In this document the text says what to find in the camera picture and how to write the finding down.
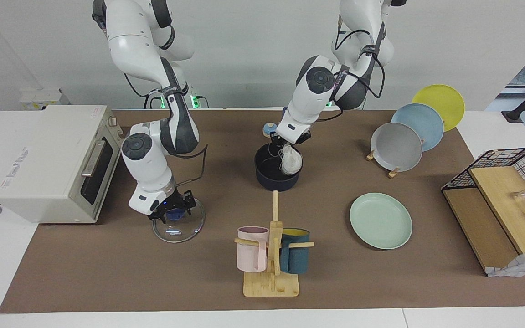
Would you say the glass lid with blue knob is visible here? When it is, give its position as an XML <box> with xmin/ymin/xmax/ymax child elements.
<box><xmin>152</xmin><ymin>197</ymin><xmax>206</xmax><ymax>243</ymax></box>

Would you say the pink mug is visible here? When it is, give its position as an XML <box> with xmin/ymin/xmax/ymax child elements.
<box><xmin>237</xmin><ymin>226</ymin><xmax>270</xmax><ymax>273</ymax></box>

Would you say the cream toaster oven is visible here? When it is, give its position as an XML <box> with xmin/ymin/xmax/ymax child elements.
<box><xmin>0</xmin><ymin>105</ymin><xmax>125</xmax><ymax>225</ymax></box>

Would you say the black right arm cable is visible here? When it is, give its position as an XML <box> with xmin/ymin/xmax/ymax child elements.
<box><xmin>124</xmin><ymin>73</ymin><xmax>209</xmax><ymax>184</ymax></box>

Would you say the yellow plate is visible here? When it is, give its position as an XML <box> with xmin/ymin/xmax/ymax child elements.
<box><xmin>412</xmin><ymin>84</ymin><xmax>465</xmax><ymax>133</ymax></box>

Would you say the wire and wood shelf rack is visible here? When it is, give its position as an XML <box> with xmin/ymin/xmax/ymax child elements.
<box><xmin>441</xmin><ymin>147</ymin><xmax>525</xmax><ymax>277</ymax></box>

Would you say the wooden plate rack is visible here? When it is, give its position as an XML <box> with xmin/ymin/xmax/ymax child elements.
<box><xmin>366</xmin><ymin>145</ymin><xmax>402</xmax><ymax>179</ymax></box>

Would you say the dark teal mug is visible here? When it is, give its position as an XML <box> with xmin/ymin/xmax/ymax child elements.
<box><xmin>280</xmin><ymin>228</ymin><xmax>310</xmax><ymax>274</ymax></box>

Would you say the black pot with blue handle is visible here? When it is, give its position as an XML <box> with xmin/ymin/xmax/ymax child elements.
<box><xmin>254</xmin><ymin>142</ymin><xmax>303</xmax><ymax>192</ymax></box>

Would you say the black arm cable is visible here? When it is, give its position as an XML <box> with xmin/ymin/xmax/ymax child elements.
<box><xmin>124</xmin><ymin>73</ymin><xmax>209</xmax><ymax>184</ymax></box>
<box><xmin>322</xmin><ymin>23</ymin><xmax>386</xmax><ymax>123</ymax></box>

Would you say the grey plate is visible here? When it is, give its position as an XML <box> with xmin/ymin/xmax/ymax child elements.
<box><xmin>371</xmin><ymin>122</ymin><xmax>423</xmax><ymax>173</ymax></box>

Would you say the brown table mat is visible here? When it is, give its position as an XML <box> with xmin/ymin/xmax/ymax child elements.
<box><xmin>0</xmin><ymin>109</ymin><xmax>525</xmax><ymax>314</ymax></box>

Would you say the light blue plate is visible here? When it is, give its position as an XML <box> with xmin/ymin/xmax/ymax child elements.
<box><xmin>391</xmin><ymin>103</ymin><xmax>445</xmax><ymax>152</ymax></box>

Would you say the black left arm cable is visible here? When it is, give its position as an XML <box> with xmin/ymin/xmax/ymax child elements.
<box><xmin>322</xmin><ymin>23</ymin><xmax>386</xmax><ymax>123</ymax></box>

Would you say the white wall socket box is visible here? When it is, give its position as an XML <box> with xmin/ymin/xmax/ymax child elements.
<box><xmin>20</xmin><ymin>89</ymin><xmax>70</xmax><ymax>111</ymax></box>

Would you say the wooden mug tree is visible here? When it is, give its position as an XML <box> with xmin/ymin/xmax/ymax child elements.
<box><xmin>234</xmin><ymin>190</ymin><xmax>314</xmax><ymax>297</ymax></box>

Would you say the light green plate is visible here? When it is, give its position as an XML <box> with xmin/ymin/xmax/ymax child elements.
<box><xmin>350</xmin><ymin>192</ymin><xmax>413</xmax><ymax>250</ymax></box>

